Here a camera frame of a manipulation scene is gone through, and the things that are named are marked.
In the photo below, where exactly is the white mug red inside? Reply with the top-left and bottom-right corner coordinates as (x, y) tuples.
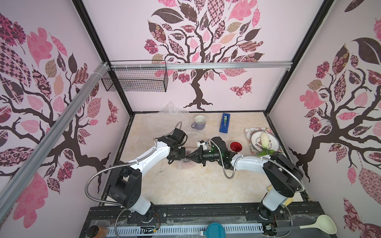
(229, 141), (243, 153)

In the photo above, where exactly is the blue tape dispenser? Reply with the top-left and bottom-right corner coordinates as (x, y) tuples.
(219, 113), (231, 133)

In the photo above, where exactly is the clear bubble wrap sheet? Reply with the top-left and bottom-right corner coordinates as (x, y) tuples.
(156, 102), (200, 138)
(177, 159), (197, 170)

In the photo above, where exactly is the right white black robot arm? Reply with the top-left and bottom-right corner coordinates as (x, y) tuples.
(186, 137), (305, 219)

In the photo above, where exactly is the left flexible metal conduit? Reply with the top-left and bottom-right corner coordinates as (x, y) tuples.
(84, 120), (183, 206)

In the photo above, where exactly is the flexible metal conduit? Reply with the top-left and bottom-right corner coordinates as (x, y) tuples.
(208, 139), (306, 192)
(84, 120), (183, 206)

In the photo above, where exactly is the lavender mug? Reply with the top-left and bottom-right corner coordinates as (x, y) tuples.
(191, 115), (206, 131)

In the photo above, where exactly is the floral square placemat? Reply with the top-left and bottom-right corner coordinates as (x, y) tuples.
(244, 127), (284, 155)

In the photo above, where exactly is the white artificial rose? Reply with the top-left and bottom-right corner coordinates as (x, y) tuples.
(258, 132), (275, 156)

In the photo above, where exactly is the round white plate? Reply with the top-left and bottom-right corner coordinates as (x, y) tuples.
(249, 131), (281, 152)

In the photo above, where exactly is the right flexible metal conduit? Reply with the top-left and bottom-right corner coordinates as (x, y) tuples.
(208, 139), (306, 192)

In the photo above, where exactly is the yellow green sponge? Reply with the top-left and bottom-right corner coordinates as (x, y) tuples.
(265, 185), (294, 206)

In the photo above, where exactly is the teal round lid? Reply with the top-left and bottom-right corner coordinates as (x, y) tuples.
(199, 223), (226, 238)

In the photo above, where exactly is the brown jar black lid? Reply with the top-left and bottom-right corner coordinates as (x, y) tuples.
(86, 225), (109, 238)

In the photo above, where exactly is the cream plastic ladle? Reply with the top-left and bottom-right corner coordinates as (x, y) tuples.
(272, 215), (337, 235)

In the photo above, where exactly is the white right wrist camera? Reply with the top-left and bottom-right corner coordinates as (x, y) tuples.
(196, 140), (210, 150)

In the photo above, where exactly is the white slotted cable duct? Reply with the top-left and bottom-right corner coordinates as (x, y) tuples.
(106, 223), (264, 238)

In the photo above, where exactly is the black wire basket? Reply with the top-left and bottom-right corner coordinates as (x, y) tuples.
(102, 60), (169, 92)

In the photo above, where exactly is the rear aluminium frame bar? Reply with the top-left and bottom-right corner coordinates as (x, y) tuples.
(110, 61), (293, 70)

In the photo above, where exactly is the aluminium frame bar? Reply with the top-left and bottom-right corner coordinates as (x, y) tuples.
(1, 62), (109, 221)
(110, 61), (293, 70)

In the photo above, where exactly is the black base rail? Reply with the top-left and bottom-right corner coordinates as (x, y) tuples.
(79, 202), (329, 238)

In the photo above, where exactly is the left aluminium frame bar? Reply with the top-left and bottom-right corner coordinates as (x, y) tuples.
(1, 62), (109, 221)

